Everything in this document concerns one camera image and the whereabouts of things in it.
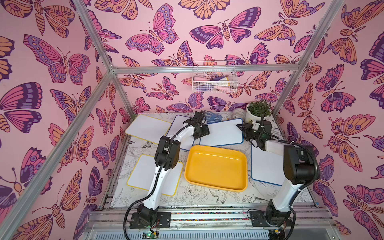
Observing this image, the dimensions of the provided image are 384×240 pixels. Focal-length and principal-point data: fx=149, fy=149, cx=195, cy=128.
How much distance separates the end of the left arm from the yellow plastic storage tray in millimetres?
78

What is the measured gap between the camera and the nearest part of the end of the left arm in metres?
0.85

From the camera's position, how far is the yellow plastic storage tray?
33.3 inches
